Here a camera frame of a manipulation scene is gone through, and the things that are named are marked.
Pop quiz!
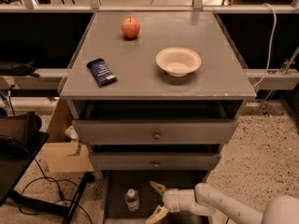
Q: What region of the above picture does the white hanging cable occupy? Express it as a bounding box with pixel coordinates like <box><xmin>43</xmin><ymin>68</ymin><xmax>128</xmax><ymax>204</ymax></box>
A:
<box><xmin>251</xmin><ymin>3</ymin><xmax>278</xmax><ymax>89</ymax></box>

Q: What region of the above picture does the clear plastic water bottle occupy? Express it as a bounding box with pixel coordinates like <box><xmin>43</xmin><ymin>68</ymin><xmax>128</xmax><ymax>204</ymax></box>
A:
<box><xmin>125</xmin><ymin>189</ymin><xmax>140</xmax><ymax>212</ymax></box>

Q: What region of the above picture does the brown bag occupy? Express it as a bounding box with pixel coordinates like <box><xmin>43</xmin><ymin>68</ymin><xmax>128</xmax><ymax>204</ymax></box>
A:
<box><xmin>0</xmin><ymin>112</ymin><xmax>42</xmax><ymax>147</ymax></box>

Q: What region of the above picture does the white paper bowl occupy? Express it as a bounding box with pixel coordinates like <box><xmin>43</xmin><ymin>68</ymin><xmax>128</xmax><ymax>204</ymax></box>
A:
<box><xmin>156</xmin><ymin>48</ymin><xmax>202</xmax><ymax>77</ymax></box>

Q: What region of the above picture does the black cart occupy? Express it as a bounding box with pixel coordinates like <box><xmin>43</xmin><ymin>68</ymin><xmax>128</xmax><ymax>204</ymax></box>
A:
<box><xmin>0</xmin><ymin>132</ymin><xmax>94</xmax><ymax>224</ymax></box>

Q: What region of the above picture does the black floor cable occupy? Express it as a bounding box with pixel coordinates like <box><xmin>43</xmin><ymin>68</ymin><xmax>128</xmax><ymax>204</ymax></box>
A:
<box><xmin>17</xmin><ymin>157</ymin><xmax>93</xmax><ymax>224</ymax></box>

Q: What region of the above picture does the cardboard box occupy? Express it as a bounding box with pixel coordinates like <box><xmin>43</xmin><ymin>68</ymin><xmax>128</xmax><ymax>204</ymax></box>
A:
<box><xmin>43</xmin><ymin>99</ymin><xmax>94</xmax><ymax>173</ymax></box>

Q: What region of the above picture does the grey drawer cabinet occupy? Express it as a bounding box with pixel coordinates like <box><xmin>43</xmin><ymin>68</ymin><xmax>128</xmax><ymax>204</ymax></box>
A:
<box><xmin>59</xmin><ymin>10</ymin><xmax>257</xmax><ymax>224</ymax></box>

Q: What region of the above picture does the red apple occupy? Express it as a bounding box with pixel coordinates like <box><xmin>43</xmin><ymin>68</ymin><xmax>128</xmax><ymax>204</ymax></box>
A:
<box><xmin>121</xmin><ymin>17</ymin><xmax>140</xmax><ymax>38</ymax></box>

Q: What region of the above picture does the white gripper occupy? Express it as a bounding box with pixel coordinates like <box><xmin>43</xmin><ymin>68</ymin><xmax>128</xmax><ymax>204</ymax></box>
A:
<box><xmin>146</xmin><ymin>181</ymin><xmax>196</xmax><ymax>224</ymax></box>

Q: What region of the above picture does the grey bottom drawer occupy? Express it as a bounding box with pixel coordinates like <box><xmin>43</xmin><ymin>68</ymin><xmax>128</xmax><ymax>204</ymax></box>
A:
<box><xmin>98</xmin><ymin>171</ymin><xmax>206</xmax><ymax>224</ymax></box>

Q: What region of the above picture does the dark blue snack packet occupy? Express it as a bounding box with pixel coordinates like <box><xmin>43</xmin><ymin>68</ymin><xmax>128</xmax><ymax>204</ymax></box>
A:
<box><xmin>86</xmin><ymin>58</ymin><xmax>117</xmax><ymax>87</ymax></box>

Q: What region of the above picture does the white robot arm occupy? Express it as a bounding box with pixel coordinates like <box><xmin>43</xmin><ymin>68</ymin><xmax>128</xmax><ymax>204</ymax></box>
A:
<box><xmin>146</xmin><ymin>181</ymin><xmax>299</xmax><ymax>224</ymax></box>

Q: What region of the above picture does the grey top drawer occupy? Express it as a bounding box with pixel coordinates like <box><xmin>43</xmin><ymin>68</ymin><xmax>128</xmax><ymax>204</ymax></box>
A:
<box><xmin>73</xmin><ymin>100</ymin><xmax>239</xmax><ymax>145</ymax></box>

